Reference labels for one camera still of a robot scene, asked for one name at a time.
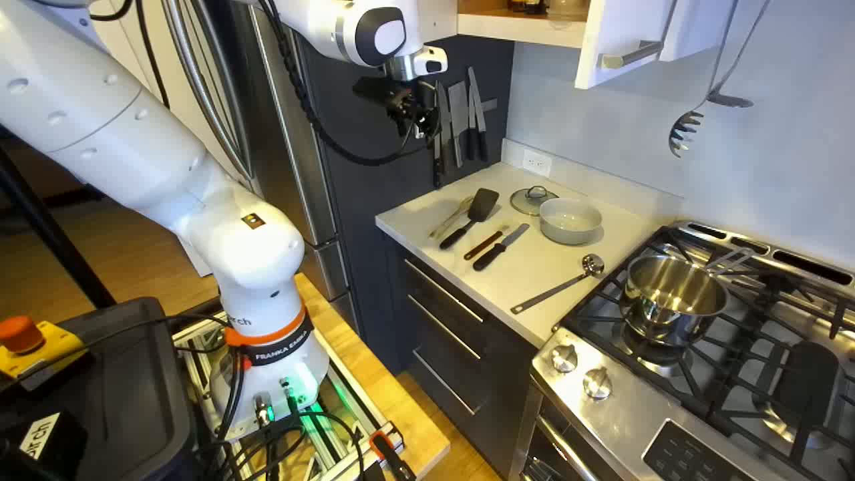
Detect long metal spoon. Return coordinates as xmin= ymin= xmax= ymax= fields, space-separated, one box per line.
xmin=510 ymin=253 xmax=606 ymax=315

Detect white cabinet door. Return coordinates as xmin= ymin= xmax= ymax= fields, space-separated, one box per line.
xmin=576 ymin=0 xmax=733 ymax=88

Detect red emergency stop button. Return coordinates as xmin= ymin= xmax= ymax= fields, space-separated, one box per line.
xmin=0 ymin=315 xmax=88 ymax=382

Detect glass pot lid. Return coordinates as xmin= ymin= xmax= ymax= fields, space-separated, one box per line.
xmin=510 ymin=185 xmax=554 ymax=216

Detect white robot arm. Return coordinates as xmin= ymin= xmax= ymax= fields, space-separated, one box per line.
xmin=0 ymin=0 xmax=330 ymax=440

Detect grey ceramic bowl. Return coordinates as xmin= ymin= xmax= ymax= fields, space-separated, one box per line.
xmin=541 ymin=197 xmax=601 ymax=247

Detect dark drawer cabinet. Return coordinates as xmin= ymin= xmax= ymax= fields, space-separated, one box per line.
xmin=389 ymin=241 xmax=536 ymax=478

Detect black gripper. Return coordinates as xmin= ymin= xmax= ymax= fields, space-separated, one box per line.
xmin=386 ymin=81 xmax=439 ymax=138

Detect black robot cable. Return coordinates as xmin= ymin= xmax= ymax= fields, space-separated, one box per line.
xmin=256 ymin=0 xmax=423 ymax=169

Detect black spatula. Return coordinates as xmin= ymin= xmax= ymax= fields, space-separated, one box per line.
xmin=441 ymin=188 xmax=501 ymax=248

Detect hanging slotted spoon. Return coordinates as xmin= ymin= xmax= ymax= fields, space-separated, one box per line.
xmin=668 ymin=0 xmax=767 ymax=157

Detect stainless steel refrigerator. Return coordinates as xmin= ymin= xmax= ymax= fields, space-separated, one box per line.
xmin=236 ymin=0 xmax=355 ymax=321

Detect black equipment case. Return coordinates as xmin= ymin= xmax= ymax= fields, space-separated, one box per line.
xmin=0 ymin=296 xmax=198 ymax=481

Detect gas stove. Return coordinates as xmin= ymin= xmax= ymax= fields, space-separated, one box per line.
xmin=513 ymin=225 xmax=855 ymax=481

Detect red handled knife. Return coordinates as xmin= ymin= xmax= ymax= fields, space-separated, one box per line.
xmin=463 ymin=225 xmax=509 ymax=263

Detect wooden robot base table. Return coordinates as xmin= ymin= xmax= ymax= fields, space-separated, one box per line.
xmin=170 ymin=271 xmax=455 ymax=481

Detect wall mounted knife set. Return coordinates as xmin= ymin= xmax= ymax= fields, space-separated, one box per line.
xmin=430 ymin=66 xmax=494 ymax=188

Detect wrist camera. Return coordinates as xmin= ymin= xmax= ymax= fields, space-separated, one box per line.
xmin=391 ymin=45 xmax=449 ymax=84

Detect black handled knife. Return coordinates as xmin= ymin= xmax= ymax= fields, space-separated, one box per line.
xmin=474 ymin=225 xmax=530 ymax=272

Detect stainless steel pot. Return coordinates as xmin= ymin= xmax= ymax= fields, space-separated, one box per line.
xmin=621 ymin=253 xmax=729 ymax=351

